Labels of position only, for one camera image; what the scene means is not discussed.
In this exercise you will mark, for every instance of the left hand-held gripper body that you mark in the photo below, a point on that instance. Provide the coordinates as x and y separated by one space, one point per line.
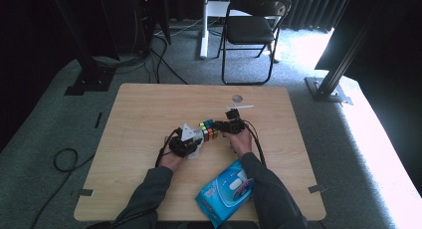
181 146

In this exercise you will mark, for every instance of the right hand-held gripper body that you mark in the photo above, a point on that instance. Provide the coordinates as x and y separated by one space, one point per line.
236 124

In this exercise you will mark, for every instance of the white wet wipe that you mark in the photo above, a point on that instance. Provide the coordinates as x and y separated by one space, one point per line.
195 152

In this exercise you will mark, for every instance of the multicoloured puzzle cube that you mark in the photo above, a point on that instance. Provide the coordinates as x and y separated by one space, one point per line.
209 131

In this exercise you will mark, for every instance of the blue wet wipes pack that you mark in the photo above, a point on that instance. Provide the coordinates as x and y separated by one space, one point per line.
215 199

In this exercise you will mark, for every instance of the person's left hand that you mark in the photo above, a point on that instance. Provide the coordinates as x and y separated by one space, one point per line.
170 161

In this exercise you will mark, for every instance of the person's right hand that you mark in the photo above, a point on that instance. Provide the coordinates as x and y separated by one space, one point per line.
242 142

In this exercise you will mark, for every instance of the grey table grommet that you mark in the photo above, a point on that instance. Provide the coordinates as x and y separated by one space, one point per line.
237 98

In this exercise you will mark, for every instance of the black tape strip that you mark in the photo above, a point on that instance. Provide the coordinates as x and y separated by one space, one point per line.
98 120

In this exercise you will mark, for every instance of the white desk leg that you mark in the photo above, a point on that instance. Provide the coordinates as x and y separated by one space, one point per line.
205 33

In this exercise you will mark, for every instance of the black folding chair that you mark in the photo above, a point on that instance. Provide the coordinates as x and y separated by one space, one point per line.
249 30

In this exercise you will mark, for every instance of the black metal stand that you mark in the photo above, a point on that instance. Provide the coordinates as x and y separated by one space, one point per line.
326 86
89 73

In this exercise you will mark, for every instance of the dark equipment cabinet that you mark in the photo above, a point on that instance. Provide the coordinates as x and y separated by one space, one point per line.
152 16

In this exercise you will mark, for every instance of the dark curtain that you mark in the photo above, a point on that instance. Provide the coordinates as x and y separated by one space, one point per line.
308 10

